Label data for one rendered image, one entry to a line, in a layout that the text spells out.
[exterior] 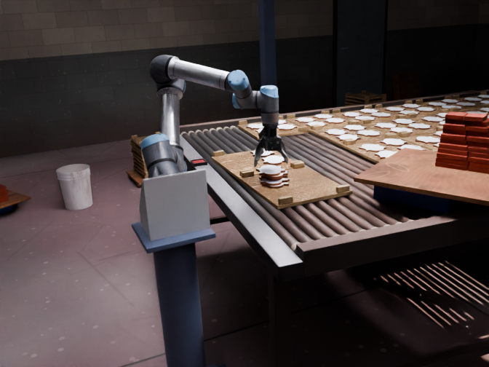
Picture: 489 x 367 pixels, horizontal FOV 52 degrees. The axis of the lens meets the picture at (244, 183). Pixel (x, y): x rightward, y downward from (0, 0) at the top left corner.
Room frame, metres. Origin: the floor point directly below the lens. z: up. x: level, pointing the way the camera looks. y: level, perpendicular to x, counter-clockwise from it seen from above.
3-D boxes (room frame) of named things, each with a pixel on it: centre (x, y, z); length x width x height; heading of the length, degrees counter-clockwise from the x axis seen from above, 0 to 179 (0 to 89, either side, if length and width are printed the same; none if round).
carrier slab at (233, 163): (2.47, -0.06, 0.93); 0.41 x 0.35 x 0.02; 21
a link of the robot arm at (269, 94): (2.11, -0.12, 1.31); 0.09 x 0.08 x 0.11; 75
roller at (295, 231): (2.41, 0.06, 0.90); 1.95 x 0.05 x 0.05; 17
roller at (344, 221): (2.47, -0.13, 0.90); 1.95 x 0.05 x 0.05; 17
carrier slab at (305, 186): (2.08, -0.21, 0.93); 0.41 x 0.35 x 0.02; 21
